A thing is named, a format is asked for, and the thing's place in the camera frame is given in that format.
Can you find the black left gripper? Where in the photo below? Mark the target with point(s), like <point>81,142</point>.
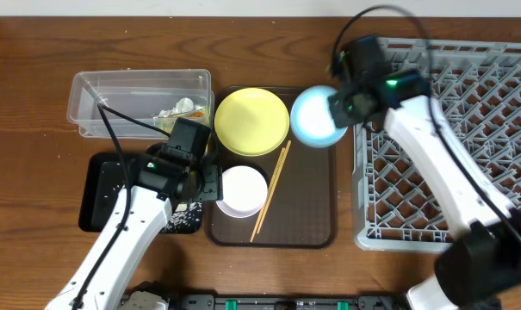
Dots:
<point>213,183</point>

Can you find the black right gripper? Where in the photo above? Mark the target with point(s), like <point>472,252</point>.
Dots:
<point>342,115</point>

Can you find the rice pile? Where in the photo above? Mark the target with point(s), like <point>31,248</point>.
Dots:
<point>187,219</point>

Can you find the colourful snack wrapper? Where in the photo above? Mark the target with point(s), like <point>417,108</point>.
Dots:
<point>166,119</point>

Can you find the light blue bowl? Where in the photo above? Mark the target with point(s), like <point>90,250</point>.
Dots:
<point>310,118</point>

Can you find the white rice bowl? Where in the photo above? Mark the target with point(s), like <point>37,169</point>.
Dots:
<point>245,192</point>

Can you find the yellow plate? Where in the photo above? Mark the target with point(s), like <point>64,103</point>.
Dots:
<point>251,122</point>

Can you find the white napkin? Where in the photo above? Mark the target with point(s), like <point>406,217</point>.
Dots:
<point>183,106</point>

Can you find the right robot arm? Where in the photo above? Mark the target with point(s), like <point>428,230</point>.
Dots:
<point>485,256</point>

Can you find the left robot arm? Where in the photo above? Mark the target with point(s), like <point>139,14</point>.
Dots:
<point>156,182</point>

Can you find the black waste tray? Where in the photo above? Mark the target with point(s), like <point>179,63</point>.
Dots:
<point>103,183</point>

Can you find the grey dishwasher rack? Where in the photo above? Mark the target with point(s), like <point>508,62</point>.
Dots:
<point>479,87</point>

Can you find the clear plastic bin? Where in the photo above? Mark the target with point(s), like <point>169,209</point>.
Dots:
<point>138,94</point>

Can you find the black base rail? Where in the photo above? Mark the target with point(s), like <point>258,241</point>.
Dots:
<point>153,295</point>

